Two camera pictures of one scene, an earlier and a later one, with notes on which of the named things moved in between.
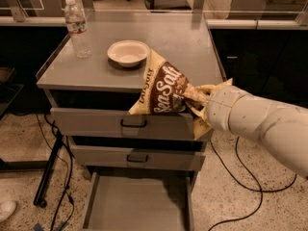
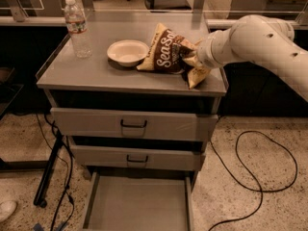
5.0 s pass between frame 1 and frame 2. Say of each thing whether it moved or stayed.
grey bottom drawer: stayed
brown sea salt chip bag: moved
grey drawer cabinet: stayed
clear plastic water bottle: stayed
